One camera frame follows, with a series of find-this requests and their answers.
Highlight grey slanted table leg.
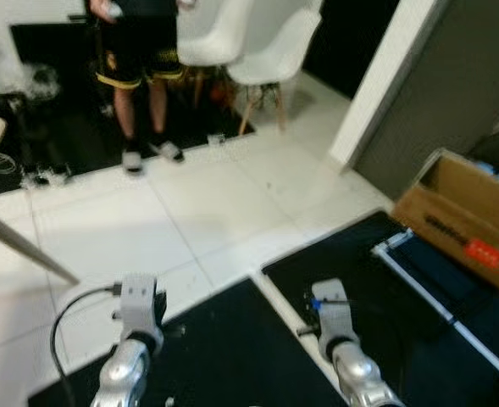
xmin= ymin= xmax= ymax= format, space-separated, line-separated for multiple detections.
xmin=0 ymin=202 xmax=81 ymax=286

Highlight brown cardboard box red label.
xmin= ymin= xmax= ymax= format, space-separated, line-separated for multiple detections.
xmin=391 ymin=148 xmax=499 ymax=298

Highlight large black carpet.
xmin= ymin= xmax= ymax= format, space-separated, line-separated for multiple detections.
xmin=0 ymin=66 xmax=257 ymax=201

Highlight white plastic chair wooden legs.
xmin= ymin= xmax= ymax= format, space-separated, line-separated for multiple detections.
xmin=176 ymin=0 xmax=258 ymax=109
xmin=227 ymin=7 xmax=323 ymax=137

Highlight person in black shorts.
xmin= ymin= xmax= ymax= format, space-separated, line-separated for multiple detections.
xmin=84 ymin=0 xmax=201 ymax=176

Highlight black flat screen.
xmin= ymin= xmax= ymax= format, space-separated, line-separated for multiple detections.
xmin=9 ymin=20 xmax=108 ymax=70

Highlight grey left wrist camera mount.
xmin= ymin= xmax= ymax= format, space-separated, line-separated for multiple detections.
xmin=112 ymin=273 xmax=167 ymax=338

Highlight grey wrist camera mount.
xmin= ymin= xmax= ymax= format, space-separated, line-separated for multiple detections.
xmin=310 ymin=279 xmax=352 ymax=342
xmin=112 ymin=273 xmax=167 ymax=338

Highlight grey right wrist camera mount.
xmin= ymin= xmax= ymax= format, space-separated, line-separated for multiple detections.
xmin=310 ymin=279 xmax=352 ymax=342

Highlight black floor mat with rail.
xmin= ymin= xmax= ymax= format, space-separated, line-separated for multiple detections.
xmin=261 ymin=209 xmax=499 ymax=407

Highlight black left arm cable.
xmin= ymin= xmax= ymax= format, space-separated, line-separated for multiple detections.
xmin=50 ymin=286 xmax=121 ymax=393

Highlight white metal rail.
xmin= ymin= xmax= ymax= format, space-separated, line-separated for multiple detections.
xmin=371 ymin=227 xmax=499 ymax=380

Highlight white floor cable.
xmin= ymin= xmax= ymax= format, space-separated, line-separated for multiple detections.
xmin=0 ymin=151 xmax=23 ymax=177

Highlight grey door white frame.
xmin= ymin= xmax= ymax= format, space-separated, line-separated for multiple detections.
xmin=329 ymin=0 xmax=499 ymax=201

